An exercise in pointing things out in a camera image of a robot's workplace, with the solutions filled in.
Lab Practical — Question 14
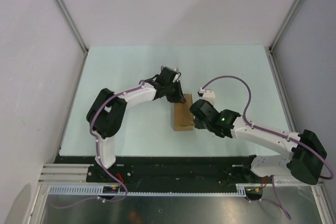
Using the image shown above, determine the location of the brown cardboard express box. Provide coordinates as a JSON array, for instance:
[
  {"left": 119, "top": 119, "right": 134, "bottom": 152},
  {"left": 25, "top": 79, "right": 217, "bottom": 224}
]
[{"left": 173, "top": 94, "right": 194, "bottom": 131}]

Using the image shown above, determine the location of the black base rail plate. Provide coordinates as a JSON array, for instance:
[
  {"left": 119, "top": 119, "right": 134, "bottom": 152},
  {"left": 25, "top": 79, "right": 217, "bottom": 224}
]
[{"left": 55, "top": 155, "right": 261, "bottom": 194}]

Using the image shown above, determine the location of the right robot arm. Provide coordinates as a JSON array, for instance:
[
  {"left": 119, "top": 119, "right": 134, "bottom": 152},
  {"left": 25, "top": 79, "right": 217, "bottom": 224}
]
[{"left": 190, "top": 99, "right": 327, "bottom": 185}]

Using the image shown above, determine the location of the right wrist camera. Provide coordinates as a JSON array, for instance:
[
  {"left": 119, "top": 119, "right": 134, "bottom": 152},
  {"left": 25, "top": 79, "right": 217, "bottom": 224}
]
[{"left": 197, "top": 88, "right": 215, "bottom": 106}]

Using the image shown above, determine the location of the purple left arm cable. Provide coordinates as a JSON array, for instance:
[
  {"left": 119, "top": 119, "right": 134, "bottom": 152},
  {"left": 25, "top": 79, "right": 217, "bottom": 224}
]
[{"left": 49, "top": 79, "right": 148, "bottom": 210}]

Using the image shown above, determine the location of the aluminium frame post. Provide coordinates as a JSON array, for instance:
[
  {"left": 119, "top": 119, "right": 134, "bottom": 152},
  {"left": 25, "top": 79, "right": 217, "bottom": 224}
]
[
  {"left": 54, "top": 0, "right": 88, "bottom": 54},
  {"left": 268, "top": 0, "right": 304, "bottom": 53}
]

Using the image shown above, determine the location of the left aluminium frame post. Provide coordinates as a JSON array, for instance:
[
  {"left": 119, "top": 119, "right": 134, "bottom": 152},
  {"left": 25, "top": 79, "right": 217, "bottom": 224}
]
[{"left": 54, "top": 0, "right": 88, "bottom": 54}]

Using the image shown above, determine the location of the grey slotted cable duct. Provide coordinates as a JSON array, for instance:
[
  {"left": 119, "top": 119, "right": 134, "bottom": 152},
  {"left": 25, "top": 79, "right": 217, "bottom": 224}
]
[{"left": 48, "top": 184, "right": 249, "bottom": 198}]

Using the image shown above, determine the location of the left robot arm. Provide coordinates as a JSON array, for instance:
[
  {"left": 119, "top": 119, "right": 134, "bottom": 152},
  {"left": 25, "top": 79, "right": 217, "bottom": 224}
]
[{"left": 86, "top": 66, "right": 186, "bottom": 182}]

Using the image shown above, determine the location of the aluminium crossbar profile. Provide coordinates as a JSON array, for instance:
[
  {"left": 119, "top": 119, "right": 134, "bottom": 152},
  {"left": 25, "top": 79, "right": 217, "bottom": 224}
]
[{"left": 38, "top": 163, "right": 326, "bottom": 186}]

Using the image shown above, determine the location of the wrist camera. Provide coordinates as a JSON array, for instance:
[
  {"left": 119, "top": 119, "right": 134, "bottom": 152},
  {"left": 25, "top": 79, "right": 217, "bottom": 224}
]
[
  {"left": 197, "top": 88, "right": 215, "bottom": 106},
  {"left": 172, "top": 68, "right": 181, "bottom": 83}
]

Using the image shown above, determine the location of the right aluminium frame post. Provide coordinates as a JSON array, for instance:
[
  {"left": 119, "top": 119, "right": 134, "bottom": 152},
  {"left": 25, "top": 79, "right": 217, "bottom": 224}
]
[{"left": 268, "top": 0, "right": 304, "bottom": 53}]

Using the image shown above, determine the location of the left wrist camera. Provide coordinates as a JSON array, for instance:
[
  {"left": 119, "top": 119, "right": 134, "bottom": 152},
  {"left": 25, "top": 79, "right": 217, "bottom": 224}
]
[{"left": 172, "top": 68, "right": 181, "bottom": 83}]

